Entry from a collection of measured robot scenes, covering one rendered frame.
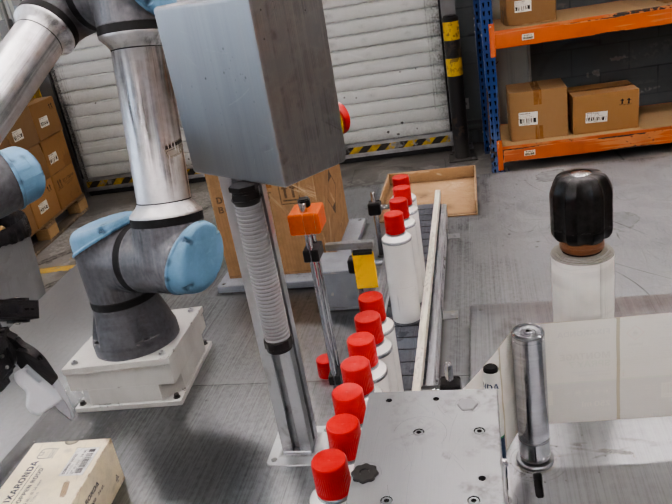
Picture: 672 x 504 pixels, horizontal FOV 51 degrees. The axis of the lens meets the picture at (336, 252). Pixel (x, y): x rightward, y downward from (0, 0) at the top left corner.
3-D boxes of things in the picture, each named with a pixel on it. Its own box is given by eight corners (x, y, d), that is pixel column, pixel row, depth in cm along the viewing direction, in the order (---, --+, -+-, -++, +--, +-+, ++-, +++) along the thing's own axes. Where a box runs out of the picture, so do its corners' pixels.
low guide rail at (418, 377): (410, 516, 80) (408, 502, 79) (400, 516, 80) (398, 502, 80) (441, 196, 176) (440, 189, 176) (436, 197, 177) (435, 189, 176)
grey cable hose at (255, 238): (290, 356, 82) (254, 187, 74) (262, 357, 83) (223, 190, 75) (297, 340, 85) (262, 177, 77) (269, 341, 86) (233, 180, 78)
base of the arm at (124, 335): (158, 358, 117) (142, 306, 114) (79, 364, 121) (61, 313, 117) (192, 317, 131) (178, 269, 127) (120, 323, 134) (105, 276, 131)
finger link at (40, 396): (54, 443, 86) (-8, 397, 83) (75, 413, 91) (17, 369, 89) (68, 430, 84) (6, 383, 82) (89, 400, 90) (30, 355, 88)
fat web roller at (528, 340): (556, 472, 85) (550, 340, 78) (517, 472, 86) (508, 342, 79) (552, 447, 89) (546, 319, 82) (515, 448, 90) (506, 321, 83)
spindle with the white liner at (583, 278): (622, 377, 100) (622, 180, 88) (557, 380, 102) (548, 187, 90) (610, 344, 108) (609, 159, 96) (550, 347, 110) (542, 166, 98)
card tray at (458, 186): (477, 214, 179) (476, 200, 177) (378, 223, 185) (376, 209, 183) (476, 177, 206) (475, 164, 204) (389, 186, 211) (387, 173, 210)
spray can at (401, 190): (426, 290, 134) (414, 190, 126) (399, 292, 135) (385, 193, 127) (427, 278, 139) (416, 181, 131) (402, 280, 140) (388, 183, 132)
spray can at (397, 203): (424, 307, 128) (411, 203, 120) (396, 309, 129) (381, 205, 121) (426, 294, 133) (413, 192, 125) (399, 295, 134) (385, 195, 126)
